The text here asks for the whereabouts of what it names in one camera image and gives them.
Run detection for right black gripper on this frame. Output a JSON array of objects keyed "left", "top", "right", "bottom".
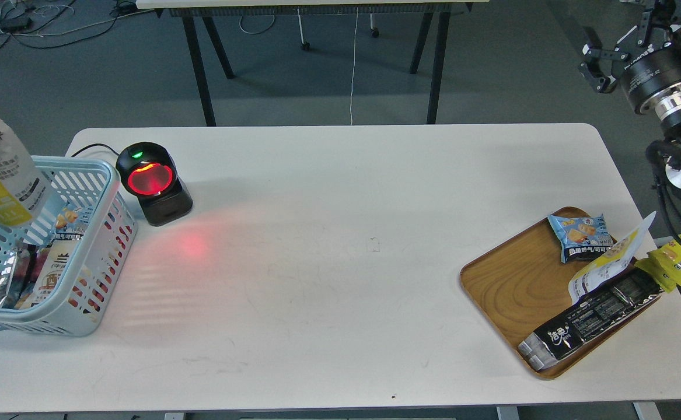
[{"left": 579, "top": 1, "right": 681, "bottom": 114}]

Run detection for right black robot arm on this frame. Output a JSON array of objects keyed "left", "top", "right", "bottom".
[{"left": 575, "top": 1, "right": 681, "bottom": 245}]

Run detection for snack packages inside basket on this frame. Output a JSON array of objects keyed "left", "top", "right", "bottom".
[{"left": 0, "top": 203, "right": 95, "bottom": 309}]

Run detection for light blue plastic basket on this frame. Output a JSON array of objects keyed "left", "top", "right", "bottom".
[{"left": 0, "top": 155, "right": 137, "bottom": 337}]

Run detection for blue snack bag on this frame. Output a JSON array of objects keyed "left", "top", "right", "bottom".
[{"left": 547, "top": 214, "right": 615, "bottom": 263}]

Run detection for yellow cartoon snack bag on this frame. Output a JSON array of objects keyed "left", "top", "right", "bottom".
[{"left": 634, "top": 237, "right": 681, "bottom": 293}]

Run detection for black long snack package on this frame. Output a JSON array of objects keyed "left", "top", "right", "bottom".
[{"left": 517, "top": 268, "right": 663, "bottom": 370}]

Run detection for black barcode scanner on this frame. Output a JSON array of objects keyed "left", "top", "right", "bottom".
[{"left": 116, "top": 142, "right": 193, "bottom": 226}]

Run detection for black leg background table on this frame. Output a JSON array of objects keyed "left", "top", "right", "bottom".
[{"left": 136, "top": 0, "right": 490, "bottom": 127}]

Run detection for wooden oval tray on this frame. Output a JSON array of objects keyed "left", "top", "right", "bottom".
[{"left": 460, "top": 218, "right": 656, "bottom": 380}]

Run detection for black scanner cable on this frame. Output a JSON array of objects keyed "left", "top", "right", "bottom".
[{"left": 71, "top": 144, "right": 120, "bottom": 159}]

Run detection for white hanging cable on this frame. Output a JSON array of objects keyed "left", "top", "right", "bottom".
[{"left": 349, "top": 7, "right": 359, "bottom": 126}]

